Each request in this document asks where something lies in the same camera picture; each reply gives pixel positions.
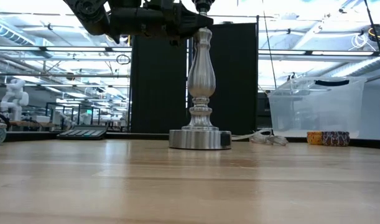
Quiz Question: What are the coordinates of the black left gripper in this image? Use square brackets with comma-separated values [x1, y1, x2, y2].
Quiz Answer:
[109, 0, 215, 45]

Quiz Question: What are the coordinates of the silver metal table lamp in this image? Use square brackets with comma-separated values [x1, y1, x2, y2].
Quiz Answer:
[169, 0, 233, 151]

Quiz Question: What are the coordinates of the clear plastic wrapper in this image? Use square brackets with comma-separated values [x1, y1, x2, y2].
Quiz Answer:
[231, 128, 289, 147]

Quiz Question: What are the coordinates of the black partition screen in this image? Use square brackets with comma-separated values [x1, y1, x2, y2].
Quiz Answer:
[129, 22, 259, 136]

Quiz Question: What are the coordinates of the clear plastic storage bin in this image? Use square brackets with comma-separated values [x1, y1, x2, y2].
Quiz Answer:
[267, 76, 368, 139]

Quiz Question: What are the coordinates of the black desk calculator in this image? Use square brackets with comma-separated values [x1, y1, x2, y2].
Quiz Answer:
[56, 124, 109, 141]

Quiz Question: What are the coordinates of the purple patterned disc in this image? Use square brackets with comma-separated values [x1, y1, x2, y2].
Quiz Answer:
[322, 131, 351, 147]

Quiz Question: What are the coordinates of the black aluminium table frame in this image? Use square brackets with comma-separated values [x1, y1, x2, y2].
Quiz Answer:
[4, 130, 380, 149]

